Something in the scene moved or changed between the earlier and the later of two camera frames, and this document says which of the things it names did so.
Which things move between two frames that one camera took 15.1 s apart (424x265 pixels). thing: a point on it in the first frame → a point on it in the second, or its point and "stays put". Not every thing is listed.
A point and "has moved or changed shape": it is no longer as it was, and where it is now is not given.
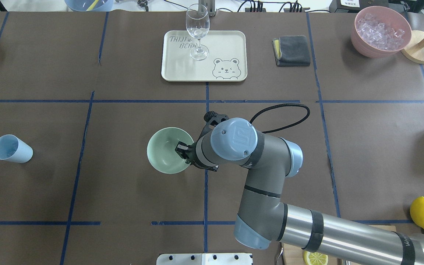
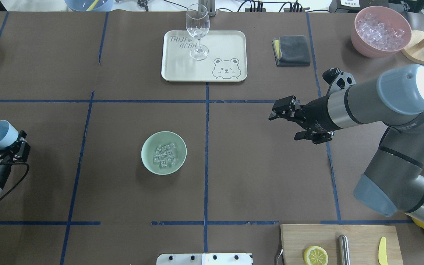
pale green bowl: [161, 151] has moved or changed shape
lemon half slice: [315, 258] stays put
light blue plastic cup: [10, 147] has moved or changed shape
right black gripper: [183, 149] → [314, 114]
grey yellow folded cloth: [292, 50] stays put
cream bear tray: [227, 60] stays put
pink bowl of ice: [380, 31] stays put
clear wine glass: [197, 23] stays put
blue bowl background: [89, 5] stays put
